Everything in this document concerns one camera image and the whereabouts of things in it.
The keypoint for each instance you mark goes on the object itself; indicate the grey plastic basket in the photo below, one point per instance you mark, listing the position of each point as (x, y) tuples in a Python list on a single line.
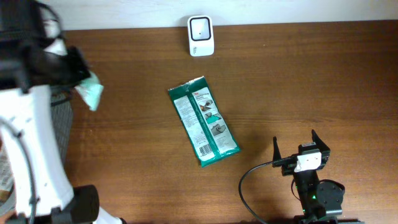
[(60, 124)]

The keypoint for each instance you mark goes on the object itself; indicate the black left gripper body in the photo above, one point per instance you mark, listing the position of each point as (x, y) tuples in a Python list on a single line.
[(79, 66)]

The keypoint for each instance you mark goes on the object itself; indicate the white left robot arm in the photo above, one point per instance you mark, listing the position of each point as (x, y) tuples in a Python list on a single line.
[(33, 25)]

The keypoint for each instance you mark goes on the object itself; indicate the light green wipes pack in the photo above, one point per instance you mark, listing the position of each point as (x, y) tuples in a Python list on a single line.
[(90, 90)]

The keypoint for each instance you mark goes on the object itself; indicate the white cream tube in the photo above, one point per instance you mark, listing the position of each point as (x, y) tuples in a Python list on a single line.
[(7, 180)]

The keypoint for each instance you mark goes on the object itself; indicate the white barcode scanner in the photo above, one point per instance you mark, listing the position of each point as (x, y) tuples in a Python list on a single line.
[(200, 36)]

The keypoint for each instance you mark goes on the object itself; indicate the green glove package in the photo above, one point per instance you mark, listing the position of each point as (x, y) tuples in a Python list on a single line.
[(206, 128)]

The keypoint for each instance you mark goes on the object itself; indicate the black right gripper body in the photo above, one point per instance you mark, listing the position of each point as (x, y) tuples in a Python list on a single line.
[(286, 168)]

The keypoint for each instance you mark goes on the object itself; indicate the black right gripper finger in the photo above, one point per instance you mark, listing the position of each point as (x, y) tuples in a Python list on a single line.
[(276, 153), (319, 143)]

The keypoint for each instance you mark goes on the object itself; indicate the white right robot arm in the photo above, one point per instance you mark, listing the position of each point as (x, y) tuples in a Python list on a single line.
[(321, 200)]

